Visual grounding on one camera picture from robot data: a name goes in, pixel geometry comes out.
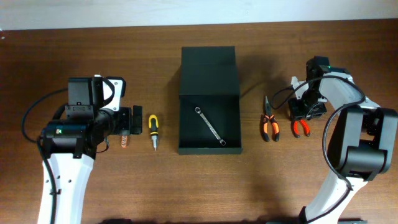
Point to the orange bit holder strip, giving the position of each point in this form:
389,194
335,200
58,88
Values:
124,141

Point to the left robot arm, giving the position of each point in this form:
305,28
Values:
69,143

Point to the black open box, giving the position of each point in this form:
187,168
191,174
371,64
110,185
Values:
209,80

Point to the yellow black screwdriver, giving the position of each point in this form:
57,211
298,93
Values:
154,130

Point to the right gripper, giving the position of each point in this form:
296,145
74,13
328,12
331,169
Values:
296,112

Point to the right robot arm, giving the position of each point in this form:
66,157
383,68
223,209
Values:
358,138

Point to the silver ring wrench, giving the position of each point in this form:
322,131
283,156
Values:
211,128

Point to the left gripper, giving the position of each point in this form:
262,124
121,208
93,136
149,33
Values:
125,127

